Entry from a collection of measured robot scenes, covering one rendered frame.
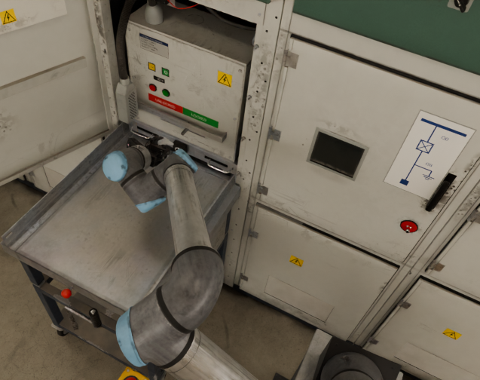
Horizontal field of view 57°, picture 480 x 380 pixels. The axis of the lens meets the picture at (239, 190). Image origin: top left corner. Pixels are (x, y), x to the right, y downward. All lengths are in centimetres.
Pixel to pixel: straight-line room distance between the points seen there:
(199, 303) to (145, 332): 12
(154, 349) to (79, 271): 74
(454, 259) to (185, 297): 109
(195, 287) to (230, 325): 154
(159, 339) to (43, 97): 116
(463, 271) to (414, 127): 62
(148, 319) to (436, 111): 92
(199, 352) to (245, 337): 142
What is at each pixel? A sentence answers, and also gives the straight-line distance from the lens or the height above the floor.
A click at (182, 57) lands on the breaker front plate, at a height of 133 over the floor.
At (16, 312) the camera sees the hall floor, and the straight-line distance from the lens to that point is 263.
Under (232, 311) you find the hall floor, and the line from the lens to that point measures 249.
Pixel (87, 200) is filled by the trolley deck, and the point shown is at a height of 85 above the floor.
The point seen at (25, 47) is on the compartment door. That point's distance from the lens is 173.
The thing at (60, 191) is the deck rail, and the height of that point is 87.
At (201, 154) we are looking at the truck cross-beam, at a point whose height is 90.
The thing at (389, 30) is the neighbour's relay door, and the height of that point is 169.
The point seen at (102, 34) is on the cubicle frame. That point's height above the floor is 133.
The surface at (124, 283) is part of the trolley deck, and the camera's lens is 161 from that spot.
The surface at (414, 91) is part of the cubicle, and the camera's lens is 133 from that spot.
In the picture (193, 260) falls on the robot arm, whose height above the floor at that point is 144.
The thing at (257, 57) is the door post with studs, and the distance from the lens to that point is 146.
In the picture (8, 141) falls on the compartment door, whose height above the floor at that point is 100.
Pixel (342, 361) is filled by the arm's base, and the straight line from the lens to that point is 147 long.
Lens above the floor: 225
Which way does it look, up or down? 50 degrees down
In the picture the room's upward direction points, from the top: 9 degrees clockwise
